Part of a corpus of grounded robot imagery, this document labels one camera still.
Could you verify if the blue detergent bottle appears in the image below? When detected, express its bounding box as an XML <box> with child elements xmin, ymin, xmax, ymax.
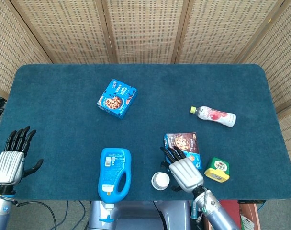
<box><xmin>98</xmin><ymin>147</ymin><xmax>132</xmax><ymax>223</ymax></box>

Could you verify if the red book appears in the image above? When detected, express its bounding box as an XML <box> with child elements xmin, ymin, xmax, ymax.
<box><xmin>219</xmin><ymin>200</ymin><xmax>246</xmax><ymax>230</ymax></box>

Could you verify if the white pink drink bottle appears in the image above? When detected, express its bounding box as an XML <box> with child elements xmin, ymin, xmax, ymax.
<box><xmin>190</xmin><ymin>105</ymin><xmax>236</xmax><ymax>128</ymax></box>

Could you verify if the white cup blue flower print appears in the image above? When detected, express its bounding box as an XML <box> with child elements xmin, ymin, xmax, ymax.
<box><xmin>152</xmin><ymin>172</ymin><xmax>170</xmax><ymax>186</ymax></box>

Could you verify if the white cup green fern print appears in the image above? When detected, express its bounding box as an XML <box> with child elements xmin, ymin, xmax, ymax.
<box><xmin>151</xmin><ymin>178</ymin><xmax>170</xmax><ymax>191</ymax></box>

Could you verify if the large blue chocolate cookie box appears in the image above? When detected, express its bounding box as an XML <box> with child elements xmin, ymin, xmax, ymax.
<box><xmin>163</xmin><ymin>131</ymin><xmax>202</xmax><ymax>170</ymax></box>

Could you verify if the black floor cable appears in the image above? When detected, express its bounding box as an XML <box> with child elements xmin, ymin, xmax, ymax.
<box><xmin>13</xmin><ymin>200</ymin><xmax>57</xmax><ymax>230</ymax></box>

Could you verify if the grey robot torso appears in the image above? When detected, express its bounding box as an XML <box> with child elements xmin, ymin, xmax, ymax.
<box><xmin>88</xmin><ymin>200</ymin><xmax>191</xmax><ymax>230</ymax></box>

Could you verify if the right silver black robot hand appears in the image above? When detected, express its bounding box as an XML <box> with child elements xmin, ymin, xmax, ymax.
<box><xmin>159</xmin><ymin>146</ymin><xmax>205</xmax><ymax>194</ymax></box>

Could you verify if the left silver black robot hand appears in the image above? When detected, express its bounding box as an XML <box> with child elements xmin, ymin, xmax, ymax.
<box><xmin>0</xmin><ymin>126</ymin><xmax>44</xmax><ymax>186</ymax></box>

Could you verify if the small blue cookie box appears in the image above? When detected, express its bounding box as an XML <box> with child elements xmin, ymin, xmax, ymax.
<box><xmin>96</xmin><ymin>79</ymin><xmax>138</xmax><ymax>120</ymax></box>

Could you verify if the teal table cloth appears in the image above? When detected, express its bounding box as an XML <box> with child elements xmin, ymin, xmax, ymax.
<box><xmin>0</xmin><ymin>63</ymin><xmax>291</xmax><ymax>201</ymax></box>

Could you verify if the woven wooden folding screen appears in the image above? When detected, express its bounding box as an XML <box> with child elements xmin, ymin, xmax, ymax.
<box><xmin>0</xmin><ymin>0</ymin><xmax>291</xmax><ymax>173</ymax></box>

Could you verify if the teal book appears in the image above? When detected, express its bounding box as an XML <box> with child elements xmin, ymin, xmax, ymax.
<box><xmin>190</xmin><ymin>200</ymin><xmax>199</xmax><ymax>220</ymax></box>

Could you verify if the green yellow container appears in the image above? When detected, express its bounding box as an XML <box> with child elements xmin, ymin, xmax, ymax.
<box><xmin>204</xmin><ymin>157</ymin><xmax>230</xmax><ymax>183</ymax></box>

